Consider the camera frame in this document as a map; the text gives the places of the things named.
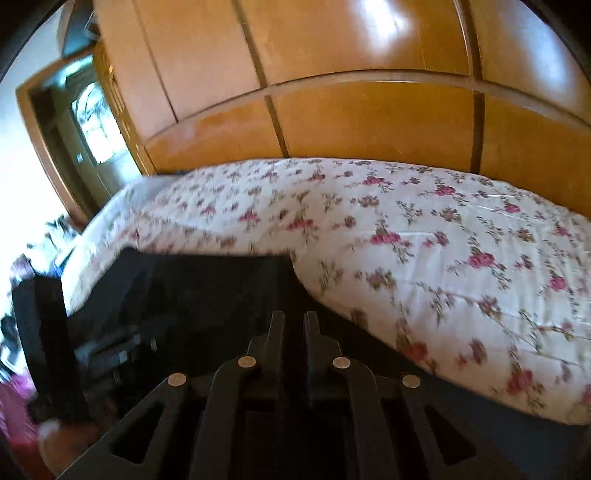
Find floral bed blanket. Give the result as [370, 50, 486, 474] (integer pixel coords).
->
[62, 157, 591, 426]

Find wooden wardrobe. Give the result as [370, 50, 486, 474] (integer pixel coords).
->
[92, 0, 591, 217]

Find wooden doorway frame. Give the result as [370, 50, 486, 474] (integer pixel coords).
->
[16, 48, 144, 229]

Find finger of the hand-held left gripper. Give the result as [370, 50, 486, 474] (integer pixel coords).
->
[88, 344, 160, 395]
[76, 333, 143, 366]

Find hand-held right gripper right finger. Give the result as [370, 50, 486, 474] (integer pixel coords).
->
[302, 311, 527, 480]

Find black pants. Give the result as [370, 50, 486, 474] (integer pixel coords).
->
[65, 246, 310, 407]

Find pink cloth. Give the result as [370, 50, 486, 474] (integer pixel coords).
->
[0, 371, 40, 467]

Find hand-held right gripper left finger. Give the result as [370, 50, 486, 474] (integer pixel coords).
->
[60, 311, 286, 480]

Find person's left hand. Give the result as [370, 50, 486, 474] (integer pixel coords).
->
[39, 411, 109, 476]

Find white pillow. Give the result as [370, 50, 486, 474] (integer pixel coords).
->
[117, 176, 185, 204]

